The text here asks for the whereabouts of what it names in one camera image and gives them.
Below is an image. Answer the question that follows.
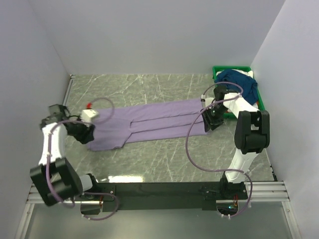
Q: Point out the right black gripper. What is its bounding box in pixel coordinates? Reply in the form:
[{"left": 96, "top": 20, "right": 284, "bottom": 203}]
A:
[{"left": 200, "top": 105, "right": 229, "bottom": 132}]

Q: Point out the purple t shirt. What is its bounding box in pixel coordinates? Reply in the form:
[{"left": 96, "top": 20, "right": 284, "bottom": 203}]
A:
[{"left": 86, "top": 99, "right": 206, "bottom": 151}]

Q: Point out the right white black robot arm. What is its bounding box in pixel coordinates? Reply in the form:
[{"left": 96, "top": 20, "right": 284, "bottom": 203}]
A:
[{"left": 201, "top": 85, "right": 270, "bottom": 199}]

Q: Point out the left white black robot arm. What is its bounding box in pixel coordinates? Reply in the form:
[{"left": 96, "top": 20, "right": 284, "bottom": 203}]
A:
[{"left": 30, "top": 104, "right": 100, "bottom": 206}]

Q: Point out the green plastic bin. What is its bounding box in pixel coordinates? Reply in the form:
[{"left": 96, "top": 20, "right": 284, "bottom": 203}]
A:
[{"left": 212, "top": 66, "right": 265, "bottom": 111}]

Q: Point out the dark blue t shirt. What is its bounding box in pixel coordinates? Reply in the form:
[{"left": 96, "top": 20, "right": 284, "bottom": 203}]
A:
[{"left": 214, "top": 69, "right": 258, "bottom": 104}]

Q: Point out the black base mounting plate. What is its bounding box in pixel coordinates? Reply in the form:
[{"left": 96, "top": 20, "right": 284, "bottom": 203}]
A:
[{"left": 76, "top": 182, "right": 248, "bottom": 212}]

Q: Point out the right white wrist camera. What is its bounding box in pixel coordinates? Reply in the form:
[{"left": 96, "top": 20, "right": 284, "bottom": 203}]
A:
[{"left": 200, "top": 95, "right": 214, "bottom": 109}]

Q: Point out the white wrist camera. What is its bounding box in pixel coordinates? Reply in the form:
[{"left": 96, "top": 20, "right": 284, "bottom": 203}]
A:
[
  {"left": 200, "top": 95, "right": 214, "bottom": 109},
  {"left": 79, "top": 103, "right": 99, "bottom": 123}
]

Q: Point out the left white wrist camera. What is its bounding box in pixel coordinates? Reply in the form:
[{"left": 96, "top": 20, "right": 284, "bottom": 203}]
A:
[{"left": 79, "top": 103, "right": 99, "bottom": 123}]

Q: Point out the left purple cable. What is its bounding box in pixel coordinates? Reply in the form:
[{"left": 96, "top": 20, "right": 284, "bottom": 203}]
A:
[{"left": 45, "top": 97, "right": 120, "bottom": 222}]

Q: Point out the purple cable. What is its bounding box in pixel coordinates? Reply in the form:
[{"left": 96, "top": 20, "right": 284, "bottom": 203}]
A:
[
  {"left": 185, "top": 82, "right": 253, "bottom": 221},
  {"left": 45, "top": 97, "right": 120, "bottom": 222}
]

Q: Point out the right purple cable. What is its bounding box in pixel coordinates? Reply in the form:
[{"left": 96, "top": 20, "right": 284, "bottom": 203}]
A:
[{"left": 185, "top": 82, "right": 253, "bottom": 221}]

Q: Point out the aluminium rail frame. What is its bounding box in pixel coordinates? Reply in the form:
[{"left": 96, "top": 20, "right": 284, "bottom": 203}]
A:
[{"left": 14, "top": 74, "right": 302, "bottom": 239}]

